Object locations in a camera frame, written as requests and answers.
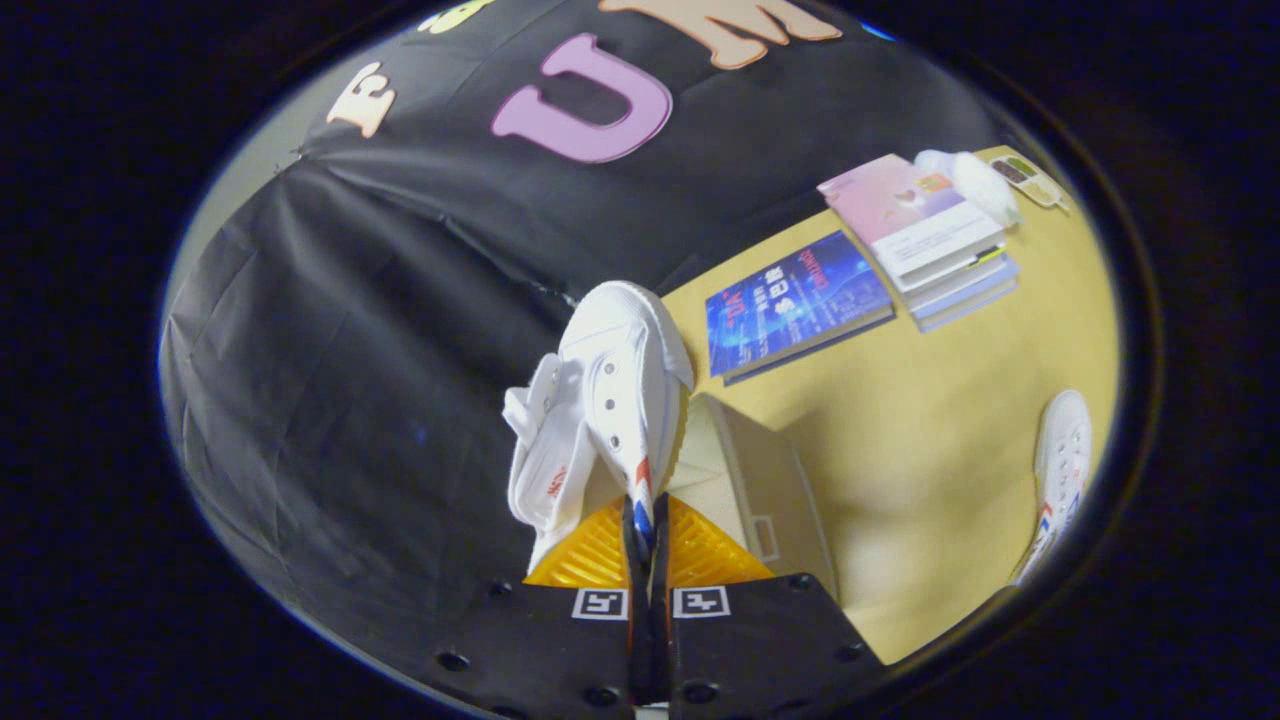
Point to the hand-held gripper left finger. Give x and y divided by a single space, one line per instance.
540 650

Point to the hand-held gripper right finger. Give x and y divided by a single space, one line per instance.
760 650

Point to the beige fabric storage box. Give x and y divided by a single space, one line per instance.
760 470

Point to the white canvas shoe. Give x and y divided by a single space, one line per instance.
620 370
1062 450

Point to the dark blue book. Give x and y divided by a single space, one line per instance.
790 300

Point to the black backdrop cloth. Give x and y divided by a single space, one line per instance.
350 350

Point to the pale blue book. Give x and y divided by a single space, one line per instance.
965 295

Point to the yellow green pen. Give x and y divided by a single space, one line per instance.
988 255

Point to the pink white book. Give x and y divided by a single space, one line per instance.
910 215

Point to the white fluffy ball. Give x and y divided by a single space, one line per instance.
975 180

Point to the small colour palette tray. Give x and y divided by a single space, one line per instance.
1030 182

